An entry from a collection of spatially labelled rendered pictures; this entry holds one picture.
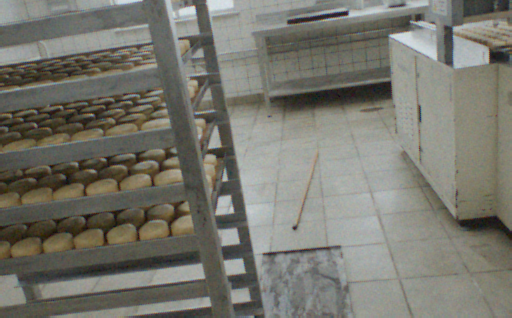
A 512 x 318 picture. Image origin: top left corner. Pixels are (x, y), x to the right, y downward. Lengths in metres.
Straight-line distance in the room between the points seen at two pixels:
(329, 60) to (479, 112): 3.33
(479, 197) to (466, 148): 0.27
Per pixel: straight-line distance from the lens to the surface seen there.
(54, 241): 0.91
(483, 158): 2.48
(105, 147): 0.75
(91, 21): 0.71
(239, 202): 1.22
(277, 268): 2.40
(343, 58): 5.55
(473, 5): 2.38
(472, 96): 2.36
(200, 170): 0.70
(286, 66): 5.54
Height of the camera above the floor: 1.34
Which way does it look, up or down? 19 degrees down
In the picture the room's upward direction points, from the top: 9 degrees counter-clockwise
